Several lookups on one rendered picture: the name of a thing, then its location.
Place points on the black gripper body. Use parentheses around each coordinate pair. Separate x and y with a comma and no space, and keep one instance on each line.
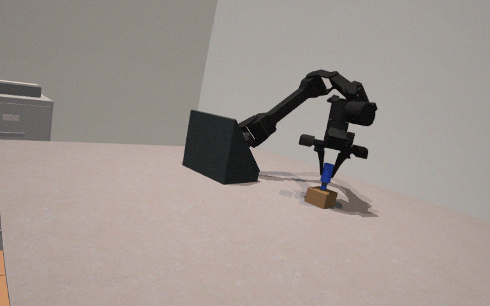
(358,151)

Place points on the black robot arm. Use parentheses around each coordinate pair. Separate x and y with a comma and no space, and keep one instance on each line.
(355,109)

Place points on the tan wooden block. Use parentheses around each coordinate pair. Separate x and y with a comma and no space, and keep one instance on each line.
(321,199)

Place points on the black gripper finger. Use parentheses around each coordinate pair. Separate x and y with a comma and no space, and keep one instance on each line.
(340,159)
(320,156)

